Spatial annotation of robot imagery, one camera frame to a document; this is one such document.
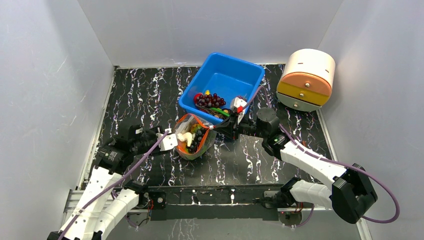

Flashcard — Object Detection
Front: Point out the black grape bunch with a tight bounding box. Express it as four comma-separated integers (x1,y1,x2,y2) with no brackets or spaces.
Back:
186,129,206,154

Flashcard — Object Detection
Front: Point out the clear zip top bag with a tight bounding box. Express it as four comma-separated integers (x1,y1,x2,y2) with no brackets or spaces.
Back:
173,113,217,161

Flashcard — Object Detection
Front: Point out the white toy mushroom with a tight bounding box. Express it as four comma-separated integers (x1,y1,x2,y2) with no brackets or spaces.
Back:
176,132,193,147

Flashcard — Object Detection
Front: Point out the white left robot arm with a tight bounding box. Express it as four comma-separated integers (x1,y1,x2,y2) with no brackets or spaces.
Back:
47,124,172,240

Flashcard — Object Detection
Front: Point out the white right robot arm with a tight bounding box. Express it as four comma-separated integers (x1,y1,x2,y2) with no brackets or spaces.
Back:
212,107,378,224

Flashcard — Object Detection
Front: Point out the green toy chili pepper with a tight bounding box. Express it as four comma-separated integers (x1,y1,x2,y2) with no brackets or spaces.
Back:
210,107,230,117

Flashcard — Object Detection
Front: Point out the dark red grape bunch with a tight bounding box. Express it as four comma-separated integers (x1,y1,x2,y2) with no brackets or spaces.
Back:
195,93,227,108

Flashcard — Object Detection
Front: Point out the blue plastic bin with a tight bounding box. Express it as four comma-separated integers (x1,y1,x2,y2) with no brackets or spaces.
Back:
178,52,265,125

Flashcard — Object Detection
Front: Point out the round drawer cabinet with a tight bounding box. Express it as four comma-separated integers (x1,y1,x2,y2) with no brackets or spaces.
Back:
276,48,336,112

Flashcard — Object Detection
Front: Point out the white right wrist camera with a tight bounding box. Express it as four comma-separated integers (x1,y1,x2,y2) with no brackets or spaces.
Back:
230,96,247,124

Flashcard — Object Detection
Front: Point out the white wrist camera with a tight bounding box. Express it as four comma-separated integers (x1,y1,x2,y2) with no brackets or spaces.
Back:
158,128,178,152
230,96,247,124

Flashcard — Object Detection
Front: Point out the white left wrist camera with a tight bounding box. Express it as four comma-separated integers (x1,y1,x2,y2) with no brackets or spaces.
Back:
158,128,178,152

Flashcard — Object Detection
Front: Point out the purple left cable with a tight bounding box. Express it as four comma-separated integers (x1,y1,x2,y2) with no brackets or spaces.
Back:
57,129,171,240

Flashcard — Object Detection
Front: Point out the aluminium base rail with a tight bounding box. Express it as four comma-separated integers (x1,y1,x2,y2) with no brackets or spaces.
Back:
64,183,364,222

